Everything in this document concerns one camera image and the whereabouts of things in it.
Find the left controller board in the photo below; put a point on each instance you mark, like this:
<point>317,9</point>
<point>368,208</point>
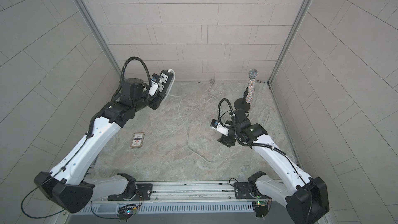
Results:
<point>126,212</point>

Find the controller board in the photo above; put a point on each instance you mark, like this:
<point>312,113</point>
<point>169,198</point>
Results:
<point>126,212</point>
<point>260,208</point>

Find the black power strip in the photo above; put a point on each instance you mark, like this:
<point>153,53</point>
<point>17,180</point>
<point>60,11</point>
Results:
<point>166,81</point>

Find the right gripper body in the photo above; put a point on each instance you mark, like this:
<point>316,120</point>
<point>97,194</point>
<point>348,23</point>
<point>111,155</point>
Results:
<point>229,139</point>

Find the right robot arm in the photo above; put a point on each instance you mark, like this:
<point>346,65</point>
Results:
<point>304,197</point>

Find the small white card box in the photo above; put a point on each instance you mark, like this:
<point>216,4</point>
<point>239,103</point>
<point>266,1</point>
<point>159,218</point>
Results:
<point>137,140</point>

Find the right controller board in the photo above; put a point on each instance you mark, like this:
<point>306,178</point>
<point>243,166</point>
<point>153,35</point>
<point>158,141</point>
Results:
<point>260,208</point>

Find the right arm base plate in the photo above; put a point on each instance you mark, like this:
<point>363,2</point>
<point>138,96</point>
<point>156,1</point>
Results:
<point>247,191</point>

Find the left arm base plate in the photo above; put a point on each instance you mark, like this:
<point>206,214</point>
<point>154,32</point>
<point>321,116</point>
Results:
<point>140,191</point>

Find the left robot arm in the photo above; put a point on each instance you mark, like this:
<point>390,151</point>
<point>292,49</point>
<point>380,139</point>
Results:
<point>65,184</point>

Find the glittery microphone on stand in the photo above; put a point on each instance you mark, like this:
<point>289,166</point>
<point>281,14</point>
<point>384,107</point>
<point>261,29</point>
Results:
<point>245,102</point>

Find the aluminium mounting rail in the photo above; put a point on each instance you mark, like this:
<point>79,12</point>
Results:
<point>197,191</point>

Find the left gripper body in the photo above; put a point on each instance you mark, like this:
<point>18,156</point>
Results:
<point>154,103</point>

